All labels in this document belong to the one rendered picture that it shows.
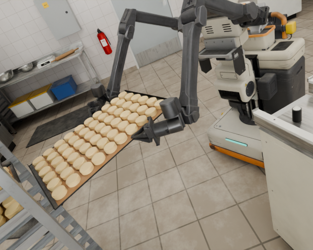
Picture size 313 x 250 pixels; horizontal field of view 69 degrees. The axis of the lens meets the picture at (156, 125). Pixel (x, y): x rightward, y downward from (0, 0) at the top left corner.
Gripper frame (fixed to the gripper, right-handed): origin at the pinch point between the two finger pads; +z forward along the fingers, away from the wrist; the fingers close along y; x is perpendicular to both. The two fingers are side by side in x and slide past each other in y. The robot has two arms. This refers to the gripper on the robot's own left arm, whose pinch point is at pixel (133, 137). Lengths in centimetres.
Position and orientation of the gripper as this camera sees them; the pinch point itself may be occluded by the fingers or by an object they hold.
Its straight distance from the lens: 88.8
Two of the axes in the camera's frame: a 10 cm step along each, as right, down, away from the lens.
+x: 0.4, -5.8, 8.2
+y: 3.7, 7.7, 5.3
